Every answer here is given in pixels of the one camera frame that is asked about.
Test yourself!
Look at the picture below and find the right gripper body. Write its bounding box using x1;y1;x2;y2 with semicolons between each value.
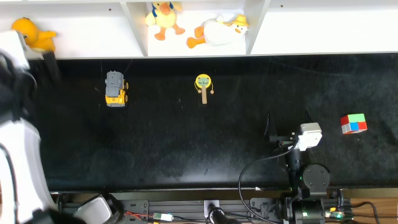
269;133;297;149

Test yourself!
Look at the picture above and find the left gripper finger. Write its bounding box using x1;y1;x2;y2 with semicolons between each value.
42;51;61;83

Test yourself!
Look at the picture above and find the yellow rubber duck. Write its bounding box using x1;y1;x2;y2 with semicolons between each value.
11;17;58;53

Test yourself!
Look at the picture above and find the many-coloured puzzle cube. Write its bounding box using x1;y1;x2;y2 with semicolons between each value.
340;113;368;135

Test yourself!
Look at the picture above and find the grey and yellow toy truck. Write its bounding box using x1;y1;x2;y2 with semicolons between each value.
104;70;129;108

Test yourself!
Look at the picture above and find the yellow rattle drum toy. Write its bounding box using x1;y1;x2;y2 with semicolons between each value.
194;73;215;105

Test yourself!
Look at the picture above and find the white shelf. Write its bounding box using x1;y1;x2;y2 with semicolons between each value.
0;0;398;60

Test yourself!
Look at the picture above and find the white plush duck yellow hat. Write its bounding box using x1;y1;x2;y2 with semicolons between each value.
186;14;250;49

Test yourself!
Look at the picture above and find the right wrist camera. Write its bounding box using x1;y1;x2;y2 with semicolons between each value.
293;122;323;152

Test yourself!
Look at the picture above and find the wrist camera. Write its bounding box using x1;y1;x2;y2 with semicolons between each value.
0;30;30;70
293;122;323;152

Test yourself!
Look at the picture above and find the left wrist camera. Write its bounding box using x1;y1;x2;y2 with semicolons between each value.
0;30;30;70

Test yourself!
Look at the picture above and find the black cable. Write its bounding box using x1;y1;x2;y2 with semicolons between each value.
238;140;300;224

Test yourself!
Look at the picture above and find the mounting rail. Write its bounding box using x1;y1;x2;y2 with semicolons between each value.
52;189;398;224

